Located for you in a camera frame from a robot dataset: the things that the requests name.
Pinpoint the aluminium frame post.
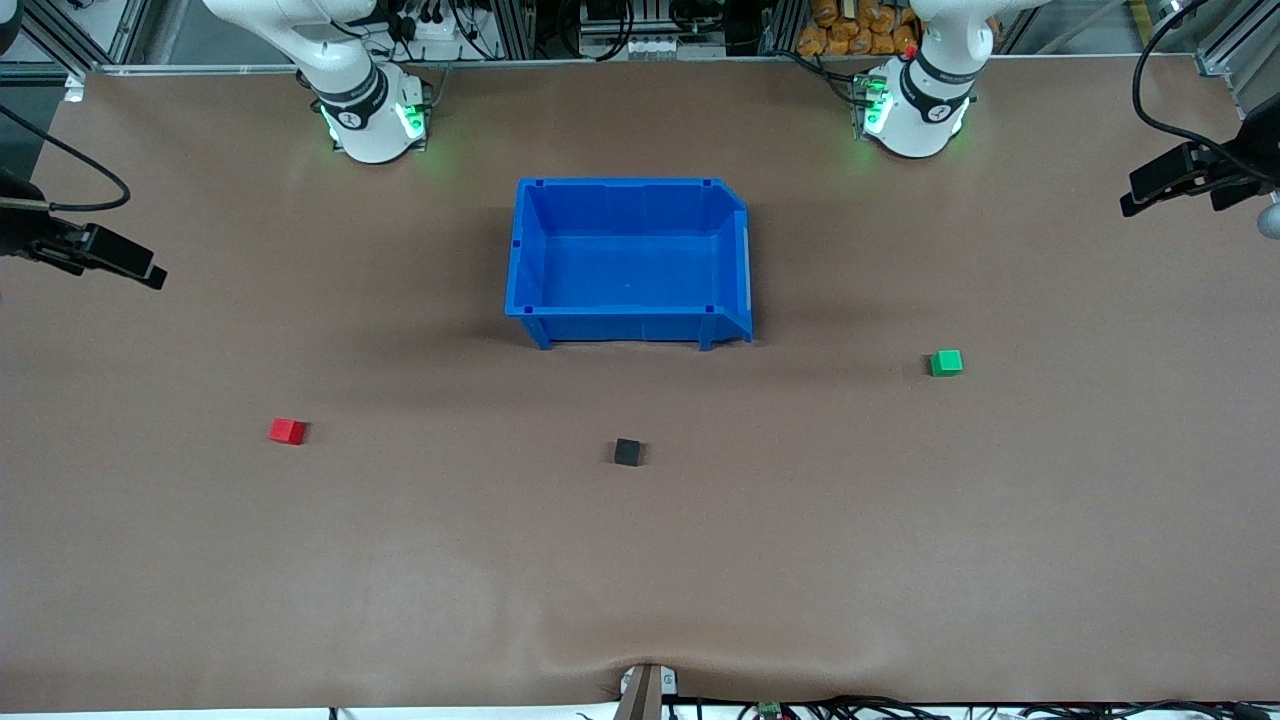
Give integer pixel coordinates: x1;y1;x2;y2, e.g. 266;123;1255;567
20;0;151;69
1195;0;1280;121

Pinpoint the white power strip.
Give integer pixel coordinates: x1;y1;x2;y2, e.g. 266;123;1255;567
392;8;463;43

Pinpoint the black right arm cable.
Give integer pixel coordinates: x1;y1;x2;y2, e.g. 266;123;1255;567
0;103;133;214

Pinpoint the metal table edge bracket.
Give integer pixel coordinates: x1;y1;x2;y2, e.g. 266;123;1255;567
618;662;680;720

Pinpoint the orange packaged goods pile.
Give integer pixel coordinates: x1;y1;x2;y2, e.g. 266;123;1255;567
797;0;921;57

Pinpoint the blue plastic storage bin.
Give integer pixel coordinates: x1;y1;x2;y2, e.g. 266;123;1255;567
504;177;754;351

